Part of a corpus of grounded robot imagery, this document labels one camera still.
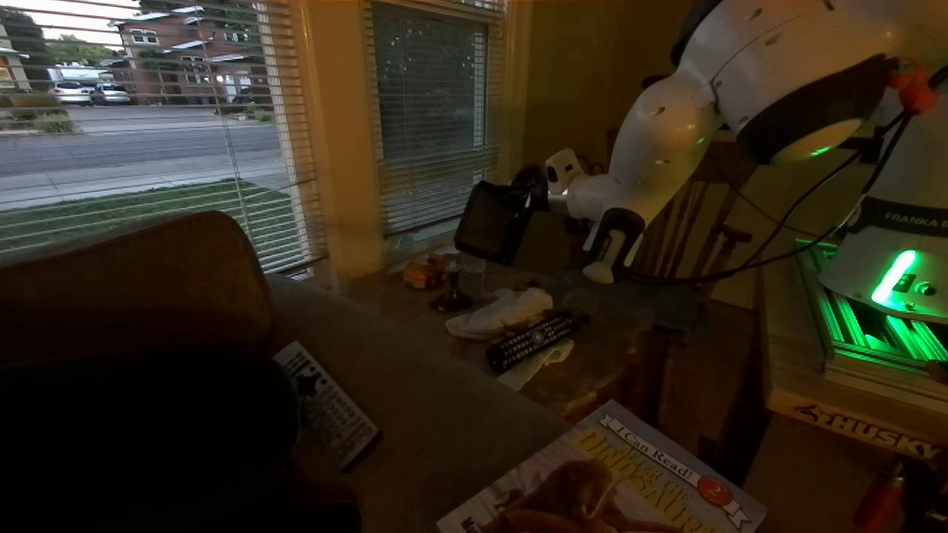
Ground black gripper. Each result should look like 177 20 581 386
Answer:
507 160 558 217

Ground green lit robot platform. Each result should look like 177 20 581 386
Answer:
800 237 948 386

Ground white keypad remote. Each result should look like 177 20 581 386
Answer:
273 337 386 475

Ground red handled tool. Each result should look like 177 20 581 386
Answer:
849 456 912 533

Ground wide window blinds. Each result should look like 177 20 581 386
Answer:
0 0 326 281

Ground brown sofa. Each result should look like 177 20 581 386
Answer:
0 210 572 533

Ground white parked vehicle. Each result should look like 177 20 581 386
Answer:
45 63 132 111

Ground small red orange objects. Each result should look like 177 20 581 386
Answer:
401 253 451 297

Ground orange cable connector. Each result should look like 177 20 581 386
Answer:
889 63 938 120

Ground glossy magazine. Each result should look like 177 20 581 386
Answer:
436 398 771 533

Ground Husky tool chest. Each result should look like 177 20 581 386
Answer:
766 386 948 465

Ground white paper sheet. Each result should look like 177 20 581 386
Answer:
498 337 578 394

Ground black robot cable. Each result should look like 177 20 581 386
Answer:
679 106 912 291

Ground wooden spindle chair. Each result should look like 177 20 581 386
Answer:
630 164 765 291

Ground white crumpled cloth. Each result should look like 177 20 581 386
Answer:
445 284 558 345

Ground narrow window blinds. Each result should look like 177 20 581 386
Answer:
363 0 500 244

